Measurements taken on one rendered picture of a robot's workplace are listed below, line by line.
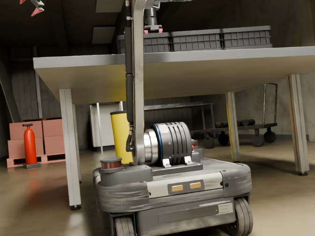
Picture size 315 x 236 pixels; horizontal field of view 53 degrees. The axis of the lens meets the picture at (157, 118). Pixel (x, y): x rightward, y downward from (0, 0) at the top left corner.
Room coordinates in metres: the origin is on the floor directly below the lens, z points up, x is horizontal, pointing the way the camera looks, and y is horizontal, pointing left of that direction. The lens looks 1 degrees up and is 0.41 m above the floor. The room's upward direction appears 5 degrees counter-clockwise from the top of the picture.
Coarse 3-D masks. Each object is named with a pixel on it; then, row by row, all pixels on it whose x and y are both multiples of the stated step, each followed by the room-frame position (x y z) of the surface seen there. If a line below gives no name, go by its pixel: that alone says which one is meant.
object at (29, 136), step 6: (24, 132) 4.41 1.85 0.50; (30, 132) 4.40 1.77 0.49; (24, 138) 4.39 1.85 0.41; (30, 138) 4.39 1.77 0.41; (24, 144) 4.40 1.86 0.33; (30, 144) 4.38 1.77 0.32; (30, 150) 4.38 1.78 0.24; (30, 156) 4.38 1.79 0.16; (36, 156) 4.45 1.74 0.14; (30, 162) 4.37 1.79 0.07; (36, 162) 4.44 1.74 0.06; (24, 168) 4.41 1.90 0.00
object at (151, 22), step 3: (147, 18) 1.85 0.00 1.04; (150, 18) 1.83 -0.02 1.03; (153, 18) 1.83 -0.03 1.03; (156, 18) 1.84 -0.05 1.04; (147, 21) 1.85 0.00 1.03; (150, 21) 1.83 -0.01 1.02; (153, 21) 1.83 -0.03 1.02; (156, 21) 1.84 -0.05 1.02; (150, 24) 1.83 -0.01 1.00; (153, 24) 1.83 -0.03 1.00; (156, 24) 1.84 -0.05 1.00; (144, 27) 1.82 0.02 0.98; (147, 27) 1.82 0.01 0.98; (159, 27) 1.83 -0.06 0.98
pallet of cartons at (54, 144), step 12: (48, 120) 5.33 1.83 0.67; (60, 120) 5.38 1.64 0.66; (12, 132) 5.18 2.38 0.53; (36, 132) 5.27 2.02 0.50; (48, 132) 5.33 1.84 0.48; (60, 132) 5.38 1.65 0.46; (12, 144) 4.84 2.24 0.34; (36, 144) 4.93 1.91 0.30; (48, 144) 4.98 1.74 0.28; (60, 144) 5.04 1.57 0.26; (12, 156) 4.84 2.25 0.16; (24, 156) 4.88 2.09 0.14; (48, 156) 5.31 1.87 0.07
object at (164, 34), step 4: (164, 32) 1.77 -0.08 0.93; (168, 32) 1.78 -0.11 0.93; (120, 36) 1.75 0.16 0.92; (144, 36) 1.76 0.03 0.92; (148, 36) 1.76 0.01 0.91; (152, 36) 1.76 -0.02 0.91; (156, 36) 1.77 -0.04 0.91; (160, 36) 1.77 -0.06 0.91; (164, 36) 1.77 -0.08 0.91; (168, 36) 1.78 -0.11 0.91
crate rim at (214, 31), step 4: (172, 32) 1.78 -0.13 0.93; (176, 32) 1.78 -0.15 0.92; (180, 32) 1.78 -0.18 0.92; (184, 32) 1.78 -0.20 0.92; (188, 32) 1.79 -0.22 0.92; (192, 32) 1.79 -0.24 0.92; (196, 32) 1.79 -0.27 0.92; (200, 32) 1.79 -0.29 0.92; (204, 32) 1.80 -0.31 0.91; (208, 32) 1.80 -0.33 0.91; (212, 32) 1.80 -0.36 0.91; (216, 32) 1.80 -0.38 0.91; (220, 32) 1.81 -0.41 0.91; (172, 36) 1.78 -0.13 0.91
